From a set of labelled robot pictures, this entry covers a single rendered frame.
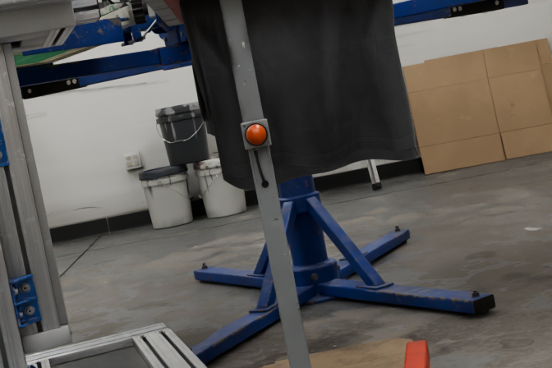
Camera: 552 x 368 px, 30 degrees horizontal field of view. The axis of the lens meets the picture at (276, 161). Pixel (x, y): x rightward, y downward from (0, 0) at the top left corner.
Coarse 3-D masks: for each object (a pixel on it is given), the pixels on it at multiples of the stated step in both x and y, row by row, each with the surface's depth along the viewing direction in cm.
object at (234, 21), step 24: (240, 0) 189; (240, 24) 190; (240, 48) 190; (240, 72) 190; (240, 96) 190; (264, 120) 190; (264, 144) 190; (264, 168) 191; (264, 192) 192; (264, 216) 192; (288, 264) 193; (288, 288) 193; (288, 312) 193; (288, 336) 194; (288, 360) 194
